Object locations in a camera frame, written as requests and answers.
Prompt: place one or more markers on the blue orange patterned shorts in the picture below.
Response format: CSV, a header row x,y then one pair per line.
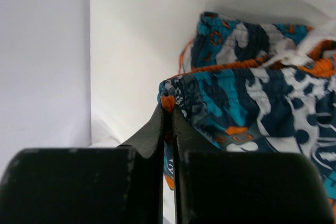
x,y
260,88

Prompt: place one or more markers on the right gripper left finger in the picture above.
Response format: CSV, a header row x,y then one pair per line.
x,y
88,185

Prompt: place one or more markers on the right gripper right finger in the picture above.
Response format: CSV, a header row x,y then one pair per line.
x,y
213,186

